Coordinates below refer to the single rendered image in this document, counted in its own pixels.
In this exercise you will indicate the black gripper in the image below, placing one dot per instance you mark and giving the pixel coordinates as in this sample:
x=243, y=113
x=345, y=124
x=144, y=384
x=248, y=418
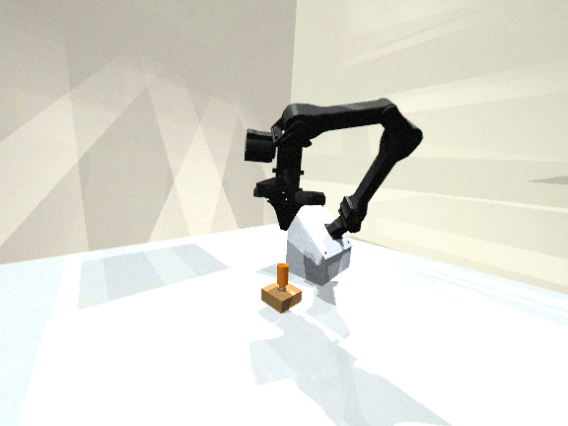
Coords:
x=286, y=210

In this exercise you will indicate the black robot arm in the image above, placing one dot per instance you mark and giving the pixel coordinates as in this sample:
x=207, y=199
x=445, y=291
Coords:
x=302, y=122

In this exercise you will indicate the brown wooden block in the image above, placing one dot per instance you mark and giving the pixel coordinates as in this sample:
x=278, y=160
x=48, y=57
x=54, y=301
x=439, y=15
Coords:
x=281, y=301

